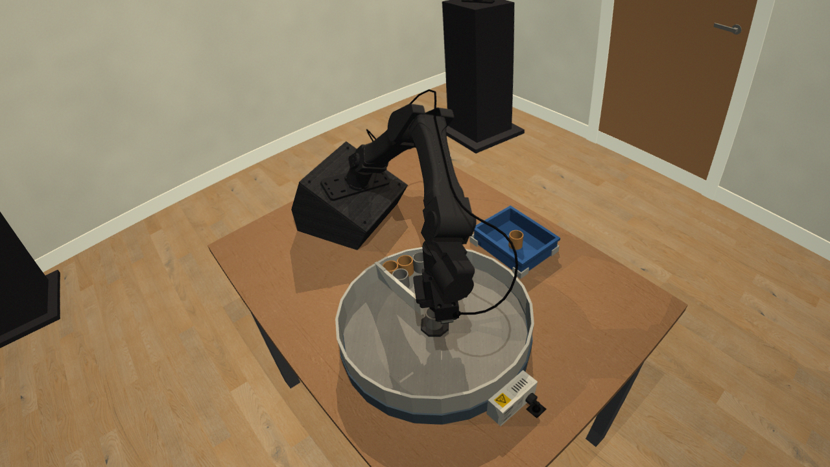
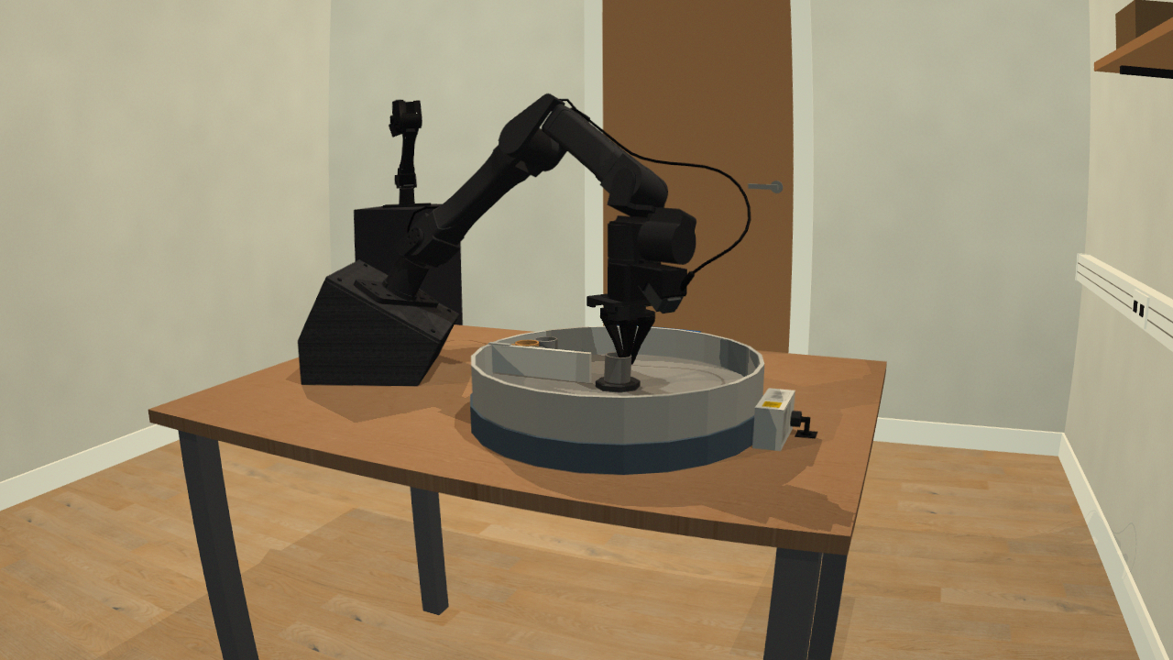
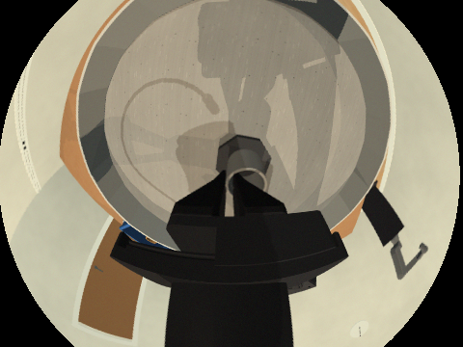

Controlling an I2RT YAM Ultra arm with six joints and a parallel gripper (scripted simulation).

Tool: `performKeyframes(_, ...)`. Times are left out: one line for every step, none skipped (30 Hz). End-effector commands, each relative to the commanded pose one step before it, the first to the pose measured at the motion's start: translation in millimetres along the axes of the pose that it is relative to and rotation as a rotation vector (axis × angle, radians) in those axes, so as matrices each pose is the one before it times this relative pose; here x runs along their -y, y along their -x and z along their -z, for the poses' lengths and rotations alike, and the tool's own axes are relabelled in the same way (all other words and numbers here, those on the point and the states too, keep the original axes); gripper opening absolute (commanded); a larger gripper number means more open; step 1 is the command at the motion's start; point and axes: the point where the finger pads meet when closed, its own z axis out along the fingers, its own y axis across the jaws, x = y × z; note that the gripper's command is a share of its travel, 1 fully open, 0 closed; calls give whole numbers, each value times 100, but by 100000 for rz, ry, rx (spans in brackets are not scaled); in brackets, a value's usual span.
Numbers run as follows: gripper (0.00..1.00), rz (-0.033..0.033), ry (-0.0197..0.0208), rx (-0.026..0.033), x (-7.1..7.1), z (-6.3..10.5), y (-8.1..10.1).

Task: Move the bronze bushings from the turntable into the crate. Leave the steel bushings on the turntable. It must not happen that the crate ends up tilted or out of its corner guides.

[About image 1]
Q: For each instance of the blue open-top bin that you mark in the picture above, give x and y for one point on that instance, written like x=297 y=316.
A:
x=538 y=242

